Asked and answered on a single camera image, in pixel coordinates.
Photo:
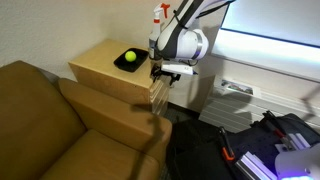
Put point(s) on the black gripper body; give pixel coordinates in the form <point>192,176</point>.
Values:
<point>173,78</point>

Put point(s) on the wooden nightstand drawer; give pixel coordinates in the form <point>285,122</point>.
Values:
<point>160,94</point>
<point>157,86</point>
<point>161,102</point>

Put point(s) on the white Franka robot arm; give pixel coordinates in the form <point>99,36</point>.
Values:
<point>186,43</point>

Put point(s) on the light wooden nightstand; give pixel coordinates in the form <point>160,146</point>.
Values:
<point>100,60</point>

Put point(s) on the black plastic tray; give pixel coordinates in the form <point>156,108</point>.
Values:
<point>140,58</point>

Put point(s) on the yellow tennis ball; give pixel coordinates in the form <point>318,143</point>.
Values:
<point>130,56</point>

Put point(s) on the spray bottle with red trigger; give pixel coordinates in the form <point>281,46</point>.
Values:
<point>155,31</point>

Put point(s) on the printed leaflet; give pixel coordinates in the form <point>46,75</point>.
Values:
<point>236,87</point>

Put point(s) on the black fabric cover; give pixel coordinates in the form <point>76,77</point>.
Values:
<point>200,153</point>

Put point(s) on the white window sill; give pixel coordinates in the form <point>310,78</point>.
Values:
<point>260,53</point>

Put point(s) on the black clamp with orange grip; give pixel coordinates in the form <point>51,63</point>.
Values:
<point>228,155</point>

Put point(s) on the black perforated mounting board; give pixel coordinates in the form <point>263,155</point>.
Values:
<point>260,143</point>

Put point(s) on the black clamp with red grip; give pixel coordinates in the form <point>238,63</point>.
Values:
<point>279,132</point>

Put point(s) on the brown leather sofa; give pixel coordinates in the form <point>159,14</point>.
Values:
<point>50,133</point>

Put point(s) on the white window blind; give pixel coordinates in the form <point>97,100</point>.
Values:
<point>276,16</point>

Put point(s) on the wrist camera on white mount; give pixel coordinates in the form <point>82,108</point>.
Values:
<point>176,69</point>

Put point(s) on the white wall heater unit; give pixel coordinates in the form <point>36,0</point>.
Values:
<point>233,113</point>

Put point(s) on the aluminium extrusion rail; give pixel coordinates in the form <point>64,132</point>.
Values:
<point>300,141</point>
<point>253,166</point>

